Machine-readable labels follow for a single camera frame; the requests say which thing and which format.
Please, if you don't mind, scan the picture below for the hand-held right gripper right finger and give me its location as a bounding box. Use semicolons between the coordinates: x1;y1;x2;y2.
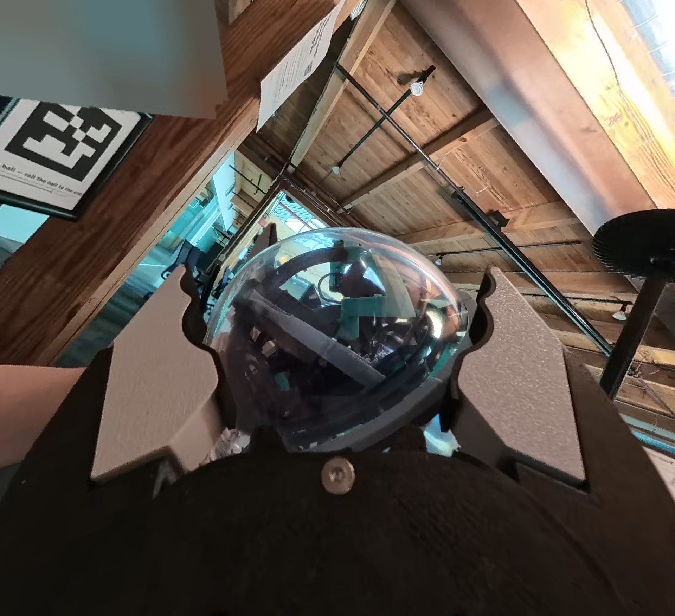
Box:
440;266;587;487

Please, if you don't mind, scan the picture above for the clear maze ball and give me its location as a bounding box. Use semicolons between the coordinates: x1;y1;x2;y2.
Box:
203;227;478;452

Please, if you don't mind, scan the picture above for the black round lamp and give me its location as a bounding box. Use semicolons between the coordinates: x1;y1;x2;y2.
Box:
591;209;675;401

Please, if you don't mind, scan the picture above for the black ceiling rail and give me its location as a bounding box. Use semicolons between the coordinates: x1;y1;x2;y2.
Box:
335;63;615;358

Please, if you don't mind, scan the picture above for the black track light bar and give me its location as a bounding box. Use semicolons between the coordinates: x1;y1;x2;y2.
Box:
331;65;437;174

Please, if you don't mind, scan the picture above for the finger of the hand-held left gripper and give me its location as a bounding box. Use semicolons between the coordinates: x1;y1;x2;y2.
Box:
253;222;280;261

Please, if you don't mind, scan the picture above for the rectangular metal air duct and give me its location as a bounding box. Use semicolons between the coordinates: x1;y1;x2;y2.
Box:
401;0;657;234

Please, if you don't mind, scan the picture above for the person's left forearm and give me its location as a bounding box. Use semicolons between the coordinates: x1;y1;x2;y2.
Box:
0;365;102;468

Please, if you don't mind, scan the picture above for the framed marker sign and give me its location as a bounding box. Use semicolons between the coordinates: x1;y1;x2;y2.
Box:
0;97;155;221

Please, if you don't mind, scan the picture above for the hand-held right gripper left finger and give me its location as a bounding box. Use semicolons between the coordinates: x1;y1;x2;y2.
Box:
91;264;238;482

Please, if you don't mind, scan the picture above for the white paper notice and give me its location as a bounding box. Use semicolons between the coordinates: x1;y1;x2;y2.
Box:
257;0;351;133

